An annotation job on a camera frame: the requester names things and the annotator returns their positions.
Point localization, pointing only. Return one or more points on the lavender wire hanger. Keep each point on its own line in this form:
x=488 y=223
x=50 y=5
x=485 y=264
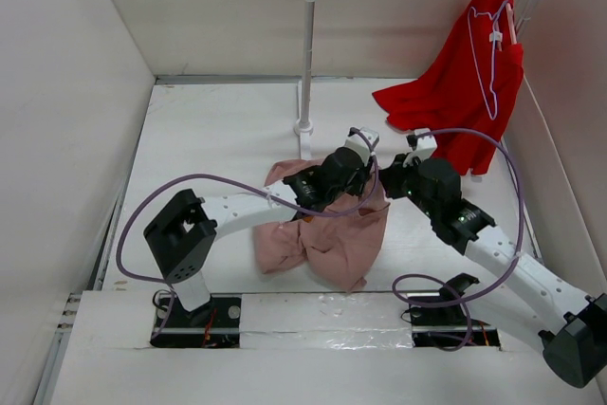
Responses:
x=495 y=38

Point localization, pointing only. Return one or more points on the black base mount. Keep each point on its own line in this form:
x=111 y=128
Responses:
x=446 y=328
x=215 y=326

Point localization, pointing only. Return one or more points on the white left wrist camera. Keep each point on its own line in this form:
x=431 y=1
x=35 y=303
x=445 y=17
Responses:
x=362 y=141

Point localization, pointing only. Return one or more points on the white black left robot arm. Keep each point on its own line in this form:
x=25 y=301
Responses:
x=181 y=235

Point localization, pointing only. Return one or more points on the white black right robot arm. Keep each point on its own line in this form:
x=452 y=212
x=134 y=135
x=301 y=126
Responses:
x=563 y=323

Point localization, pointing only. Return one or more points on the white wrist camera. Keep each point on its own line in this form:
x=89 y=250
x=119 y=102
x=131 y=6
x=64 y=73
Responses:
x=362 y=141
x=422 y=145

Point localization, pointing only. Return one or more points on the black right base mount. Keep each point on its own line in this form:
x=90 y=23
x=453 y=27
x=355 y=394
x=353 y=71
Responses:
x=446 y=328

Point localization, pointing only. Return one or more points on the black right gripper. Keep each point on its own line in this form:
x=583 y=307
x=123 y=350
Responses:
x=392 y=174

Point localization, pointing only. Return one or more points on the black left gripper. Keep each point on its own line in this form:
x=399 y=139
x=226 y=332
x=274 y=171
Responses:
x=361 y=177

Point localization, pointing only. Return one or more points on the pink printed t shirt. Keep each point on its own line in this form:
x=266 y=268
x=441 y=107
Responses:
x=340 y=251

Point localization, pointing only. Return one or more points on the red t shirt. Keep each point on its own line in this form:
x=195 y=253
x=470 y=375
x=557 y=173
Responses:
x=447 y=97

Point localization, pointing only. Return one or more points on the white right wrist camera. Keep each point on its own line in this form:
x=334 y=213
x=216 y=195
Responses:
x=422 y=145

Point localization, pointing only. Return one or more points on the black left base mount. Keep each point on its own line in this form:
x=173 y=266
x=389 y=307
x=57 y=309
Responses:
x=215 y=326

